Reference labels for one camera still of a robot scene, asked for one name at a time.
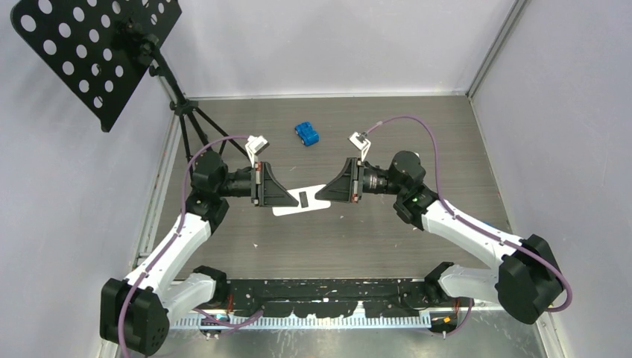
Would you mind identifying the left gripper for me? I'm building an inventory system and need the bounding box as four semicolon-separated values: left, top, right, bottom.
217;162;300;207

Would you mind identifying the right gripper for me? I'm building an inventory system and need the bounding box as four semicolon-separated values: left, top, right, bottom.
315;158;405;204

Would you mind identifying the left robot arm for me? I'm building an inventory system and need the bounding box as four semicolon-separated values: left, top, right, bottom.
99;150;299;356

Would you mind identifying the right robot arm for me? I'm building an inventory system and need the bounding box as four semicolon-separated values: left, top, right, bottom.
315;151;566;324

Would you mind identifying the blue toy car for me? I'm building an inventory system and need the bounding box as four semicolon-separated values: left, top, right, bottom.
294;122;320;147

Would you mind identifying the black music stand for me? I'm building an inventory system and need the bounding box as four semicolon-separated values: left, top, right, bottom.
10;0;227;143

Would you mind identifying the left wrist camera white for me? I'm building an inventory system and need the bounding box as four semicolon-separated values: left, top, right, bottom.
245;136;269;168

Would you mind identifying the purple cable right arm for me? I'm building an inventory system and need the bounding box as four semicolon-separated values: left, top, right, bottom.
364;115;574;338

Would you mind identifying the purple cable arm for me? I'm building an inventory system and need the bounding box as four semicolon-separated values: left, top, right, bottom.
364;115;574;338
117;135;268;358

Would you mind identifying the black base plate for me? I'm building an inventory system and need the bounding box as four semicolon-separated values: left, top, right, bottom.
213;278;470;318

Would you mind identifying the aluminium rail frame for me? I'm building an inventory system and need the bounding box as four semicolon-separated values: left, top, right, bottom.
98;276;555;358

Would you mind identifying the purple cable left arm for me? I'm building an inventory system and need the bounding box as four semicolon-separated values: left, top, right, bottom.
117;135;268;358

